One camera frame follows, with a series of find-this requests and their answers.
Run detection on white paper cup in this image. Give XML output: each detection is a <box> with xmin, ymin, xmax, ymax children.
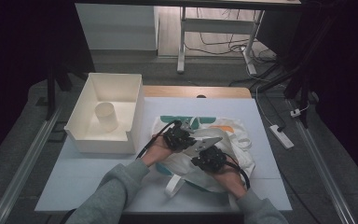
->
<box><xmin>94</xmin><ymin>102</ymin><xmax>119</xmax><ymax>133</ymax></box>

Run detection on aluminium floor rail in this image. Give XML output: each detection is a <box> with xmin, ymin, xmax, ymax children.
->
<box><xmin>293</xmin><ymin>119</ymin><xmax>355</xmax><ymax>224</ymax></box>
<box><xmin>0</xmin><ymin>105</ymin><xmax>63</xmax><ymax>224</ymax></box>

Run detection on black stand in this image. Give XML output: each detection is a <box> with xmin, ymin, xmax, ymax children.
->
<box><xmin>255</xmin><ymin>59</ymin><xmax>316</xmax><ymax>129</ymax></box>
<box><xmin>45</xmin><ymin>62</ymin><xmax>90</xmax><ymax>120</ymax></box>

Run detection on white tote bag coloured blobs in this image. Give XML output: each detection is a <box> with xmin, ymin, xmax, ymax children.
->
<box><xmin>151</xmin><ymin>115</ymin><xmax>256</xmax><ymax>199</ymax></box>

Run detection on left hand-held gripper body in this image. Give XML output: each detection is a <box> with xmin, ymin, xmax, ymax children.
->
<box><xmin>162</xmin><ymin>119</ymin><xmax>198</xmax><ymax>152</ymax></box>

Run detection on person's left hand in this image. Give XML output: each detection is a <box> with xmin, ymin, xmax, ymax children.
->
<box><xmin>141</xmin><ymin>134</ymin><xmax>173</xmax><ymax>167</ymax></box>

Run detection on wooden table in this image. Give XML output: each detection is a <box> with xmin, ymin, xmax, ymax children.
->
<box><xmin>143</xmin><ymin>86</ymin><xmax>253</xmax><ymax>100</ymax></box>

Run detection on white power strip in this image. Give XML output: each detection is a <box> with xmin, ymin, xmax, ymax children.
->
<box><xmin>268</xmin><ymin>124</ymin><xmax>295</xmax><ymax>150</ymax></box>

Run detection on white desk frame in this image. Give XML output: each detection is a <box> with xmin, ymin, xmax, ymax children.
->
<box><xmin>176</xmin><ymin>6</ymin><xmax>266</xmax><ymax>76</ymax></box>

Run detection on white power strip cable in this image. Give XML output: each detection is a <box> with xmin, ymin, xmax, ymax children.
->
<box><xmin>245</xmin><ymin>63</ymin><xmax>276</xmax><ymax>127</ymax></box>

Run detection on white storage box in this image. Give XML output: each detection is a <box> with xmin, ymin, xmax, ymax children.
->
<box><xmin>63</xmin><ymin>72</ymin><xmax>145</xmax><ymax>156</ymax></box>

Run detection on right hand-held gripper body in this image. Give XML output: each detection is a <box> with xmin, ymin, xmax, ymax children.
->
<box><xmin>182</xmin><ymin>135</ymin><xmax>228</xmax><ymax>175</ymax></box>

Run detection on person's right hand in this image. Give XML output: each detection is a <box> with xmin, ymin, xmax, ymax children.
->
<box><xmin>213</xmin><ymin>166</ymin><xmax>248</xmax><ymax>200</ymax></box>

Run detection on white cabinet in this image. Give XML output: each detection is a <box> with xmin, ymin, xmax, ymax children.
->
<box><xmin>75</xmin><ymin>3</ymin><xmax>159</xmax><ymax>51</ymax></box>

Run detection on tangle of black floor cables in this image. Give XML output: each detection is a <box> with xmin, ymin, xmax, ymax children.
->
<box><xmin>185</xmin><ymin>7</ymin><xmax>278</xmax><ymax>63</ymax></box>

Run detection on white table cover sheet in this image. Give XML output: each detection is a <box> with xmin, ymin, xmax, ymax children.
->
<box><xmin>34</xmin><ymin>96</ymin><xmax>293</xmax><ymax>214</ymax></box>

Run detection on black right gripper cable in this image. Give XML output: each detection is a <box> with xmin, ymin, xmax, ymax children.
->
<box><xmin>225</xmin><ymin>153</ymin><xmax>251</xmax><ymax>190</ymax></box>

